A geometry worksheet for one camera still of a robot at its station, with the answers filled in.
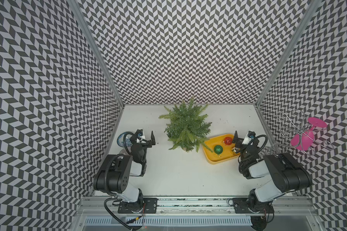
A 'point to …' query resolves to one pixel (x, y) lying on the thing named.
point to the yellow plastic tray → (212, 158)
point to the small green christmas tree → (187, 127)
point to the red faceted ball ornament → (228, 140)
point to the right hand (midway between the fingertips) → (243, 134)
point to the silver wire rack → (292, 123)
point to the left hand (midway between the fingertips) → (144, 132)
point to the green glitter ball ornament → (218, 149)
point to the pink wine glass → (303, 141)
